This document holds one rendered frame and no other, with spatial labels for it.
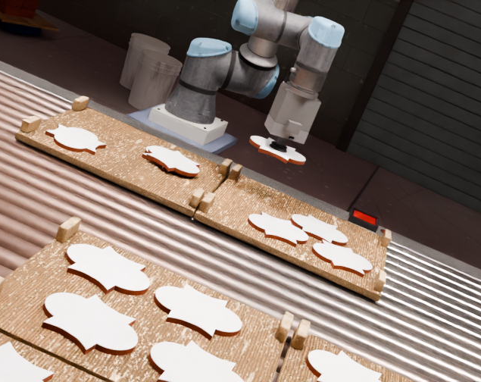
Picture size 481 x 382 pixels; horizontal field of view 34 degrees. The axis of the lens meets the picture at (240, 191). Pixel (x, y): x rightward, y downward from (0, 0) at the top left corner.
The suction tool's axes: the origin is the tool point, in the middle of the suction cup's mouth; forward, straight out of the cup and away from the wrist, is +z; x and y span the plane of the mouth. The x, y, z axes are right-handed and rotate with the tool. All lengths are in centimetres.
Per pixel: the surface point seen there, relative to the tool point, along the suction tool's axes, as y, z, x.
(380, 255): 26.8, 11.2, -15.7
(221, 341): -21, 11, -66
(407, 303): 27.6, 13.2, -32.8
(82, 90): -13, 104, 363
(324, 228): 13.4, 10.2, -11.5
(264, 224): -3.1, 10.3, -18.7
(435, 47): 234, -1, 400
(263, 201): 0.7, 11.2, -3.0
